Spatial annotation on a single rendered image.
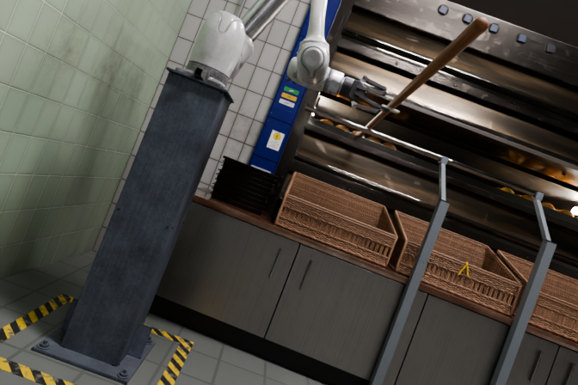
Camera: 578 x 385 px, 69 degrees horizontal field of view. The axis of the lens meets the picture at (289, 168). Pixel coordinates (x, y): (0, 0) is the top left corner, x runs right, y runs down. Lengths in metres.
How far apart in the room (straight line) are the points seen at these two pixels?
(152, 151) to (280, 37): 1.34
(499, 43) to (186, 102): 1.93
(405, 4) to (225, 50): 1.45
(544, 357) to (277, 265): 1.22
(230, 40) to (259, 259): 0.95
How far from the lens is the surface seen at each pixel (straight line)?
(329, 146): 2.45
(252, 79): 2.51
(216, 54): 1.51
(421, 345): 2.07
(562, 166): 2.68
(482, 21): 0.90
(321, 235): 1.94
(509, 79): 2.77
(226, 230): 1.91
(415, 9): 2.71
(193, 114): 1.45
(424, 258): 1.92
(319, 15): 1.53
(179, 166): 1.45
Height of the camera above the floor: 0.79
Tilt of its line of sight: 2 degrees up
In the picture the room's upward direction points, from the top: 21 degrees clockwise
